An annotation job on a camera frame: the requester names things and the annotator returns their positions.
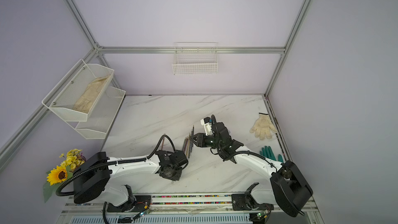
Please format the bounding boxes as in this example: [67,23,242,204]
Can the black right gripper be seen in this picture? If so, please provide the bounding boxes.
[191,133,224,149]

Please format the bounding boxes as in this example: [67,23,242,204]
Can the yellow pencil with clear cap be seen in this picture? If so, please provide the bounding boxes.
[186,135,191,159]

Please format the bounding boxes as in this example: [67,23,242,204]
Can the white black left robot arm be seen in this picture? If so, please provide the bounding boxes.
[73,150,188,212]

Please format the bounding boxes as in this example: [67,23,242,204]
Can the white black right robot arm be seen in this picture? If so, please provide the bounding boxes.
[191,117,313,217]

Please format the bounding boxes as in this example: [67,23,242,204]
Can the cream knitted work glove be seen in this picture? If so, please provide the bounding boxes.
[249,113,277,140]

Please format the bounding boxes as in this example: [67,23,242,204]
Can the green rubber work glove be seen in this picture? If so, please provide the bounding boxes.
[260,146,284,163]

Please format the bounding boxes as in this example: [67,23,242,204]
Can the artificial sunflower bouquet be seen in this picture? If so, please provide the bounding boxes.
[42,149,86,203]

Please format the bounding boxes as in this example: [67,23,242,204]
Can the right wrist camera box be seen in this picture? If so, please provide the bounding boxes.
[201,117,214,136]

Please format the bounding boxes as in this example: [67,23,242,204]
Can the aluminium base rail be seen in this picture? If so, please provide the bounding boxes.
[57,193,324,224]

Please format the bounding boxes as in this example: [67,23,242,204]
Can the white wire wall basket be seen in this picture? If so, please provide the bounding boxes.
[172,42,218,75]

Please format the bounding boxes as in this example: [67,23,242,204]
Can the white mesh wall shelf lower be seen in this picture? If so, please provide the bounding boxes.
[75,86,125,140]

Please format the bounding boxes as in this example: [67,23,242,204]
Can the white mesh wall shelf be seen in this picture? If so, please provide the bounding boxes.
[41,60,114,122]
[75,86,125,140]

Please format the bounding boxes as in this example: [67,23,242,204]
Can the black corrugated cable conduit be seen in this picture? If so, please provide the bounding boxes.
[55,134,176,197]

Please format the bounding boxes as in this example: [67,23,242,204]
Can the white mesh wall shelf upper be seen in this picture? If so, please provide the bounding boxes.
[41,60,114,122]

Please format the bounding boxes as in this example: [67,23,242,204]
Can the aluminium frame profile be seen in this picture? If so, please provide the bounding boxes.
[1,0,313,171]

